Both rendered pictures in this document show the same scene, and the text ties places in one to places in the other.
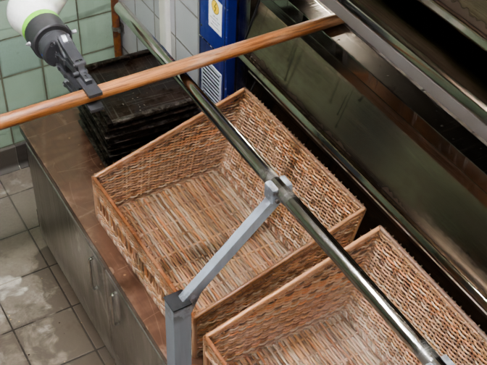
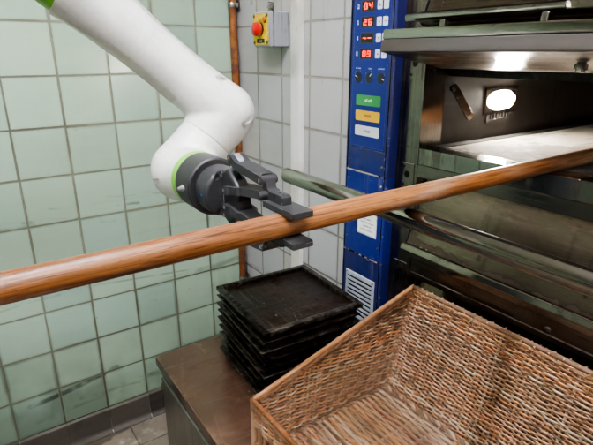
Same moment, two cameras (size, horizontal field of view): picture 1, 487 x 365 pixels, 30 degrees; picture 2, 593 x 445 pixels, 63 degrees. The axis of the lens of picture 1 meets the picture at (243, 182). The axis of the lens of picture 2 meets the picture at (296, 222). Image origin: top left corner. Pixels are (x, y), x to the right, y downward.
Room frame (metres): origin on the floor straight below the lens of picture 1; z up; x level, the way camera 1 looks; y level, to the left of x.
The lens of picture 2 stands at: (0.90, 0.33, 1.39)
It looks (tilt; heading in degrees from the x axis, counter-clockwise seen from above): 19 degrees down; 358
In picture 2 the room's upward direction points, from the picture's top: straight up
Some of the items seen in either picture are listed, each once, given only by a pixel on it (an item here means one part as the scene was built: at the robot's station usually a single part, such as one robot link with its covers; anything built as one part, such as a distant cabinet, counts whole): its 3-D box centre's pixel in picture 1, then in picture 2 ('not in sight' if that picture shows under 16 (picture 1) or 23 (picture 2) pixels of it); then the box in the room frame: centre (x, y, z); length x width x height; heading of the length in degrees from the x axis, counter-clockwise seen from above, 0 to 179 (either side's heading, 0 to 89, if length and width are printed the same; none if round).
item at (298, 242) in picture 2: (90, 101); (288, 237); (1.47, 0.32, 1.17); 0.07 x 0.03 x 0.01; 32
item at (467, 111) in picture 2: not in sight; (461, 101); (2.09, -0.11, 1.28); 0.09 x 0.02 x 0.09; 122
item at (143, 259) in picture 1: (221, 212); (433, 435); (1.62, 0.05, 0.72); 0.56 x 0.49 x 0.28; 33
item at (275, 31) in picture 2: not in sight; (270, 29); (2.52, 0.36, 1.46); 0.10 x 0.07 x 0.10; 32
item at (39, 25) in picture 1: (51, 37); (211, 183); (1.67, 0.44, 1.19); 0.12 x 0.06 x 0.09; 122
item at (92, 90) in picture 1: (89, 86); (287, 207); (1.47, 0.32, 1.21); 0.07 x 0.03 x 0.01; 32
